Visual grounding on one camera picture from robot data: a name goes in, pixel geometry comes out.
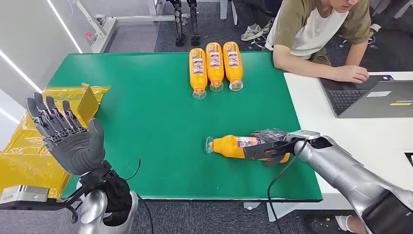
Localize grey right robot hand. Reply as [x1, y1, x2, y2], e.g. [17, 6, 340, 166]
[243, 129, 297, 167]

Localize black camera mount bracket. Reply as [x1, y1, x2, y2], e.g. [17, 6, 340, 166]
[0, 185, 88, 224]

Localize black robot legs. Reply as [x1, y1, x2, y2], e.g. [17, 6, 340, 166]
[167, 0, 201, 48]

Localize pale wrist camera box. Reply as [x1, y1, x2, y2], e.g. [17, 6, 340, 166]
[0, 184, 50, 206]
[285, 130, 321, 142]

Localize grey sneaker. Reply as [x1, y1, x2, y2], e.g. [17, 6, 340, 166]
[240, 23, 264, 42]

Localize person's right hand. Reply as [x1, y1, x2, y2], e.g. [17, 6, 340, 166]
[333, 65, 370, 84]

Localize green table mat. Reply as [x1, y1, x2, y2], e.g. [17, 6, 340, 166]
[47, 51, 323, 203]

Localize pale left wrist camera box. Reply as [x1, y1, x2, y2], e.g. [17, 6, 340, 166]
[0, 184, 50, 206]

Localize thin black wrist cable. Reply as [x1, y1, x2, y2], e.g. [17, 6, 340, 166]
[125, 157, 142, 181]

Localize grey laptop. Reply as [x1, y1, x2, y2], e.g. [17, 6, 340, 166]
[319, 74, 413, 119]

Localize orange juice bottle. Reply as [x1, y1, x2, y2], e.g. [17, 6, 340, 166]
[222, 41, 244, 92]
[205, 135, 291, 164]
[188, 47, 208, 100]
[205, 42, 225, 93]

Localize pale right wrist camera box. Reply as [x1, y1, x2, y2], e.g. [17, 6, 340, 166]
[285, 130, 321, 142]

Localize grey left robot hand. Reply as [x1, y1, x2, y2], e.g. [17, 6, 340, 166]
[25, 92, 106, 176]

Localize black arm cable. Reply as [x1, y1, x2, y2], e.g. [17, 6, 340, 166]
[266, 138, 308, 234]

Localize person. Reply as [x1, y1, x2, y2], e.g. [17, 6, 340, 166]
[264, 0, 372, 85]

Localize white metal frame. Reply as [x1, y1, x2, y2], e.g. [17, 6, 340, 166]
[75, 0, 191, 54]

